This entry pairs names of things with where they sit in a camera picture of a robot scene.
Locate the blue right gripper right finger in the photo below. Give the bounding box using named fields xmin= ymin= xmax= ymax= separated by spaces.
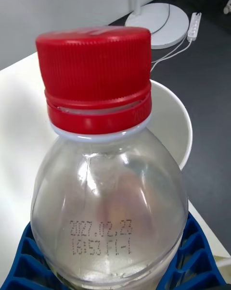
xmin=156 ymin=212 xmax=227 ymax=290

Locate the white power strip cable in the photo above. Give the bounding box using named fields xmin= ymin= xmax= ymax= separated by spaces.
xmin=151 ymin=38 xmax=193 ymax=72

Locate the thin black lamp cable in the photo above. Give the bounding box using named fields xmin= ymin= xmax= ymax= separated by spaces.
xmin=150 ymin=3 xmax=172 ymax=35

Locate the clear bottle with red cap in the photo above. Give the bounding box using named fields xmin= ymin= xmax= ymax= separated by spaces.
xmin=31 ymin=26 xmax=190 ymax=290

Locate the white power strip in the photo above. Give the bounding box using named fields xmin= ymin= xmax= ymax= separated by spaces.
xmin=186 ymin=12 xmax=202 ymax=42

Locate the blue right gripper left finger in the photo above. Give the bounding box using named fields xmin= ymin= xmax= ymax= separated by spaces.
xmin=8 ymin=222 xmax=64 ymax=290

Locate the grey plastic waste bin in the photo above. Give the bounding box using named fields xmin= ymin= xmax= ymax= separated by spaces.
xmin=149 ymin=79 xmax=193 ymax=171

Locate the white round lamp stand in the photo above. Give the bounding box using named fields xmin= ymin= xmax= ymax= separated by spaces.
xmin=125 ymin=0 xmax=190 ymax=50

